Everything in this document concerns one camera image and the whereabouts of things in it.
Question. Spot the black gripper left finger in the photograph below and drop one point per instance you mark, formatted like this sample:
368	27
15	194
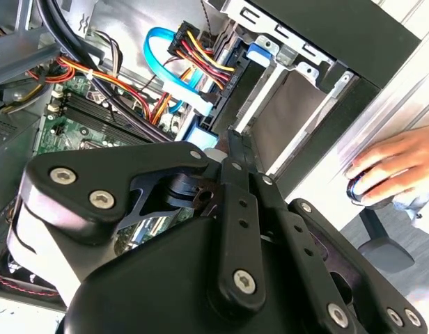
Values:
78	167

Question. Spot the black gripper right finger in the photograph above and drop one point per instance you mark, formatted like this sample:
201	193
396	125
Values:
301	240

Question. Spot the person's bare hand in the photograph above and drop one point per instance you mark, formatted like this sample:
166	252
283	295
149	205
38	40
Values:
402	156

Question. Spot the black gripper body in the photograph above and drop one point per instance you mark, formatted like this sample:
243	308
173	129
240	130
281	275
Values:
158	285

